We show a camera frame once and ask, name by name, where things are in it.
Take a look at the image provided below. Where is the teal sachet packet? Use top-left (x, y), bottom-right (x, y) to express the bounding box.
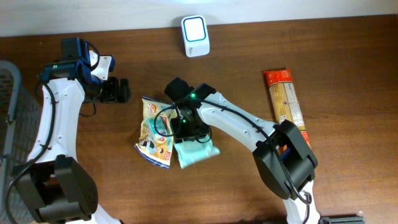
top-left (174, 140), bottom-right (220, 169)

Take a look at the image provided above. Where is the yellow snack bag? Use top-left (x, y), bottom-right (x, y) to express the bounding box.
top-left (134, 96), bottom-right (177, 169)

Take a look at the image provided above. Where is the orange spaghetti packet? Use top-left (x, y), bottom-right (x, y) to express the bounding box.
top-left (264, 69), bottom-right (311, 147)

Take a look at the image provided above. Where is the small teal packet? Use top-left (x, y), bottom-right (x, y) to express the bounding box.
top-left (147, 116), bottom-right (172, 137)

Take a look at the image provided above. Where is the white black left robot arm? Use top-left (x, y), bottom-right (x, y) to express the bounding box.
top-left (4, 37), bottom-right (131, 223)

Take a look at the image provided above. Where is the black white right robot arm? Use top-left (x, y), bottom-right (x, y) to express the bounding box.
top-left (164, 77), bottom-right (321, 223)

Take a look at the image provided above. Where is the white barcode scanner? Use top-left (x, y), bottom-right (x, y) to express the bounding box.
top-left (180, 15), bottom-right (210, 58)

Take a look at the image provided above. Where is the grey plastic mesh basket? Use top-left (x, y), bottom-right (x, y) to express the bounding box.
top-left (1, 60), bottom-right (42, 223)

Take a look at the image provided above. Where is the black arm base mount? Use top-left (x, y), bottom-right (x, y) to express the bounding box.
top-left (319, 216), bottom-right (365, 224)

